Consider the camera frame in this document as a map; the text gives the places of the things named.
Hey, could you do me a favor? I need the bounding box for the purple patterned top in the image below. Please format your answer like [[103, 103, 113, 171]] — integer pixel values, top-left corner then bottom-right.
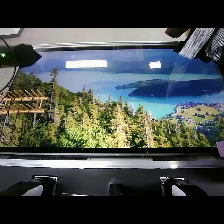
[[215, 140, 224, 158]]

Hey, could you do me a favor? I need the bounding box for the brown clothes hanger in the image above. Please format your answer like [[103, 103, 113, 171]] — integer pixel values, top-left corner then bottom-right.
[[2, 87, 50, 105], [0, 101, 47, 116]]

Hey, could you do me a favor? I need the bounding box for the brown garment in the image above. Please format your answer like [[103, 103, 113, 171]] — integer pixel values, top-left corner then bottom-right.
[[164, 27, 192, 39]]

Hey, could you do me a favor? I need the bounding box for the striped shirt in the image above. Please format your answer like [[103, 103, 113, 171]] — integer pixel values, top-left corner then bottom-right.
[[179, 27, 216, 61]]

